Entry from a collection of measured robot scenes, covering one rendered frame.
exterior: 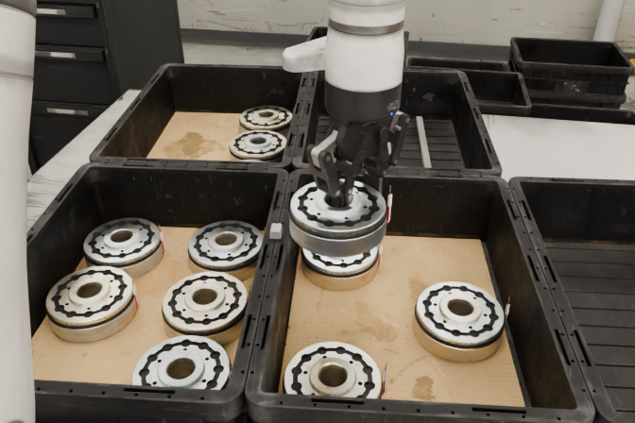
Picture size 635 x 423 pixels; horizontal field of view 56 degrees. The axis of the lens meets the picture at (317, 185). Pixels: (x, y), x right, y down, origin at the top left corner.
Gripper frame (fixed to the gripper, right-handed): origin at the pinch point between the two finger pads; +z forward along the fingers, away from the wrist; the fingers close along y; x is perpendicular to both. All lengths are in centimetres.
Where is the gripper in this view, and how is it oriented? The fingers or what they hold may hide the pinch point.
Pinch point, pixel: (357, 198)
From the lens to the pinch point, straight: 65.4
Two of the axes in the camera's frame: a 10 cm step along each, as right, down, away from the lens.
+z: 0.0, 8.5, 5.2
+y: 7.1, -3.6, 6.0
